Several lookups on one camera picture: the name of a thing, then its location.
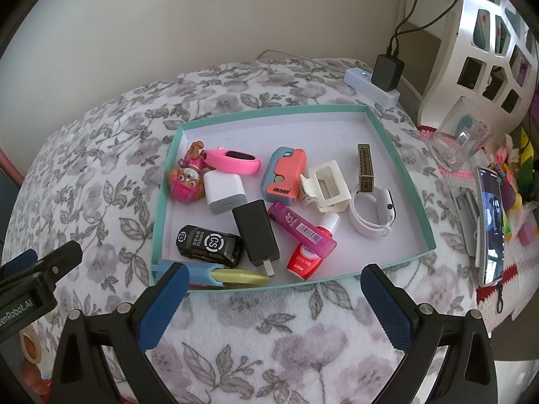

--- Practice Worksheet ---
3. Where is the black toy car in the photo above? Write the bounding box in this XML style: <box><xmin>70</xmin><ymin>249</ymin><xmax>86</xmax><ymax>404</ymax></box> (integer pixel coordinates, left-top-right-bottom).
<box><xmin>176</xmin><ymin>225</ymin><xmax>244</xmax><ymax>268</ymax></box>

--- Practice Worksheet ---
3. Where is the white smartwatch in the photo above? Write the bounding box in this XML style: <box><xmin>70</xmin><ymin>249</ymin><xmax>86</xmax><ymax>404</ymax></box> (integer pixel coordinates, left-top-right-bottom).
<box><xmin>348</xmin><ymin>186</ymin><xmax>397</xmax><ymax>239</ymax></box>

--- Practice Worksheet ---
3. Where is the red stain remover bottle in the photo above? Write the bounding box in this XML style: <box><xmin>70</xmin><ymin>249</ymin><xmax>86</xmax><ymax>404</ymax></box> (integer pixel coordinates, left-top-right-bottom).
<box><xmin>287</xmin><ymin>212</ymin><xmax>341</xmax><ymax>281</ymax></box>

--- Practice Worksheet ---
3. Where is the magenta lead refill case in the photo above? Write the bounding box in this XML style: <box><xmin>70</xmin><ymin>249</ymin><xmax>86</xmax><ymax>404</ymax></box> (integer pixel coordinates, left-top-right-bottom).
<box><xmin>268</xmin><ymin>202</ymin><xmax>337</xmax><ymax>258</ymax></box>

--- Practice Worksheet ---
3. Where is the black power adapter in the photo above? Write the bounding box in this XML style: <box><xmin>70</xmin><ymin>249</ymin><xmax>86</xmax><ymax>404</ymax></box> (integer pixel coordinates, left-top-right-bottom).
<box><xmin>232</xmin><ymin>200</ymin><xmax>280</xmax><ymax>278</ymax></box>

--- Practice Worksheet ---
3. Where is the pink puppy toy figure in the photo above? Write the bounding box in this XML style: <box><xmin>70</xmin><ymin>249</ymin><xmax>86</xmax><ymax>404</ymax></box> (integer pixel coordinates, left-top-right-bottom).
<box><xmin>167</xmin><ymin>140</ymin><xmax>207</xmax><ymax>203</ymax></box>

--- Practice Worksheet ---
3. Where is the white usb charger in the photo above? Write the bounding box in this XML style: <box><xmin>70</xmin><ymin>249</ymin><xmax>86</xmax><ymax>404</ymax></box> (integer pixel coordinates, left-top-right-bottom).
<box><xmin>203</xmin><ymin>170</ymin><xmax>248</xmax><ymax>214</ymax></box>

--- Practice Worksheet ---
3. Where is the gold greek-key lighter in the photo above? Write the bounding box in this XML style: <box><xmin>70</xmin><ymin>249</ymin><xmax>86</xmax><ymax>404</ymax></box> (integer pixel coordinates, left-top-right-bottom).
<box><xmin>357</xmin><ymin>143</ymin><xmax>375</xmax><ymax>193</ymax></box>

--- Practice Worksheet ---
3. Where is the white hair claw clip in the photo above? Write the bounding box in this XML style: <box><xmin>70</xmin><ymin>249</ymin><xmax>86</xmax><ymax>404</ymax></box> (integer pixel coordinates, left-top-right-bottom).
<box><xmin>299</xmin><ymin>160</ymin><xmax>352</xmax><ymax>212</ymax></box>

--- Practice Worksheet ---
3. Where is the pink kids watch band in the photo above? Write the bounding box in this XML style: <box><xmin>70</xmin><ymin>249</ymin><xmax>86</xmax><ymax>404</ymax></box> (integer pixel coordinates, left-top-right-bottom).
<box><xmin>202</xmin><ymin>147</ymin><xmax>262</xmax><ymax>175</ymax></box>

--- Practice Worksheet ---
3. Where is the coral blue toy knife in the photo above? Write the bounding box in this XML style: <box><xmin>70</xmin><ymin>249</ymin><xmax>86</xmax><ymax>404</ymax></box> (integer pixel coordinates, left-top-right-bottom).
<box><xmin>260</xmin><ymin>147</ymin><xmax>307</xmax><ymax>206</ymax></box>

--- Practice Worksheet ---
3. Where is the person left hand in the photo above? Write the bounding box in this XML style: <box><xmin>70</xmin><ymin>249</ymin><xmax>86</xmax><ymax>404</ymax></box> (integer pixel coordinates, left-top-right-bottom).
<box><xmin>19</xmin><ymin>326</ymin><xmax>54</xmax><ymax>402</ymax></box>

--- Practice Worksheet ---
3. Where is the grey clip tool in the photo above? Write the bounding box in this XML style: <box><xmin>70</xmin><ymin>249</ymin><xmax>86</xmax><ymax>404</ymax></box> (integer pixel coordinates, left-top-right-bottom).
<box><xmin>450</xmin><ymin>187</ymin><xmax>480</xmax><ymax>267</ymax></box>

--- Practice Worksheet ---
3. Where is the smartphone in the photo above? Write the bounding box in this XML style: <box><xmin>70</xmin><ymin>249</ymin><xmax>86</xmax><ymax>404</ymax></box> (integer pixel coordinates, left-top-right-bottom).
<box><xmin>474</xmin><ymin>166</ymin><xmax>505</xmax><ymax>287</ymax></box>

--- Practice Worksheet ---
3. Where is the teal shallow box tray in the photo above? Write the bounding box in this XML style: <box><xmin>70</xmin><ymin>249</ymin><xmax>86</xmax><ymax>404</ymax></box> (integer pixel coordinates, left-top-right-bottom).
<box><xmin>152</xmin><ymin>105</ymin><xmax>436</xmax><ymax>290</ymax></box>

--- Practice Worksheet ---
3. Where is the clear glass mug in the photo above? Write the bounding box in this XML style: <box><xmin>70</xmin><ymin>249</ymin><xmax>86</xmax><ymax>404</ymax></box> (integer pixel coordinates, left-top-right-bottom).
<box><xmin>426</xmin><ymin>96</ymin><xmax>493</xmax><ymax>171</ymax></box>

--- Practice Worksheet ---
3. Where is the white power strip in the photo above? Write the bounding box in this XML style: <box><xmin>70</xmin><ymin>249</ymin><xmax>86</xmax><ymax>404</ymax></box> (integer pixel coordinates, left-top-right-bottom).
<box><xmin>344</xmin><ymin>68</ymin><xmax>400</xmax><ymax>109</ymax></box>

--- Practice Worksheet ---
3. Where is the black plugged charger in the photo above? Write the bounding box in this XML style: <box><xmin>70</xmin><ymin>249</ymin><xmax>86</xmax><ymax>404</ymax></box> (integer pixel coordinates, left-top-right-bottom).
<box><xmin>371</xmin><ymin>54</ymin><xmax>405</xmax><ymax>92</ymax></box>

